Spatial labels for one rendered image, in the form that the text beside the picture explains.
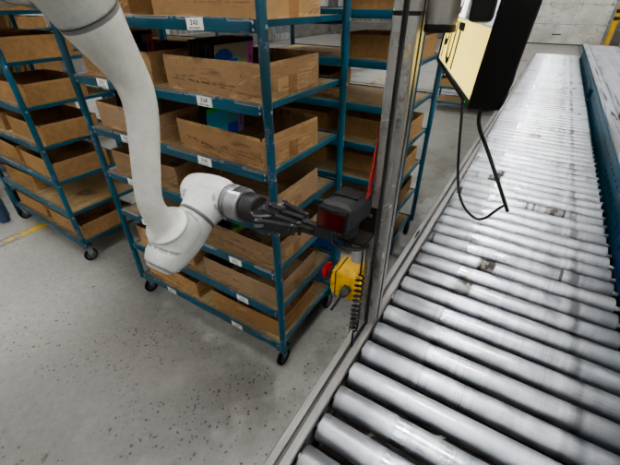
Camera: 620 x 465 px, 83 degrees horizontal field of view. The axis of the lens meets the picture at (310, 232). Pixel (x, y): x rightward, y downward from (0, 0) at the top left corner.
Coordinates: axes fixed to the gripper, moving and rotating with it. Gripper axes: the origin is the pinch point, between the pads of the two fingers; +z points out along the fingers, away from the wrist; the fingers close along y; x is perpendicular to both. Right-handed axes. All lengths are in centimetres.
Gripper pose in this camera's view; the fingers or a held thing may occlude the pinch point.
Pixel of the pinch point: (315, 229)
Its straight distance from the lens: 79.6
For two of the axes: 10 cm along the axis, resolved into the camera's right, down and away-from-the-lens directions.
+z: 8.5, 2.9, -4.4
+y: 5.3, -4.7, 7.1
